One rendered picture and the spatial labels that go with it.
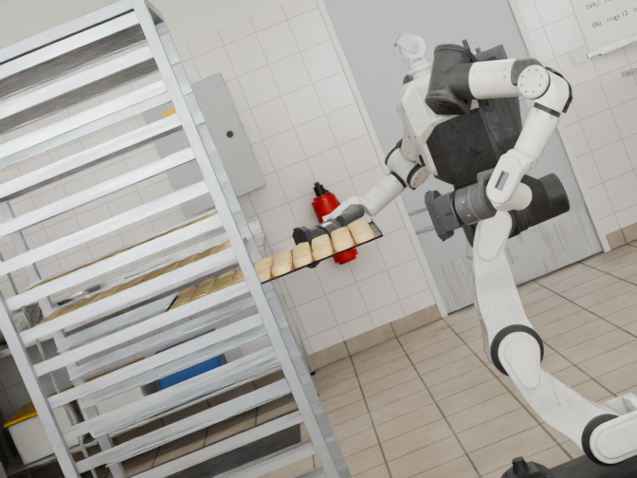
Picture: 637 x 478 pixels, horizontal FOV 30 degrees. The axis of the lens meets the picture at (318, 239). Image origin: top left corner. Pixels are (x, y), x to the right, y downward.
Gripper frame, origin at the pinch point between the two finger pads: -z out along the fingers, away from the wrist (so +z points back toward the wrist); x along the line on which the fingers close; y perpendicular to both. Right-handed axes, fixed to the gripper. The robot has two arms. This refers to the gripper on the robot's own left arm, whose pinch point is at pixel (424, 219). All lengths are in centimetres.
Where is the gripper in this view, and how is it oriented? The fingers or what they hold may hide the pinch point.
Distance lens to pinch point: 292.2
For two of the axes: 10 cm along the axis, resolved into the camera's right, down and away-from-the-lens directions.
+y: -4.5, 2.7, -8.5
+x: -3.7, -9.2, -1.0
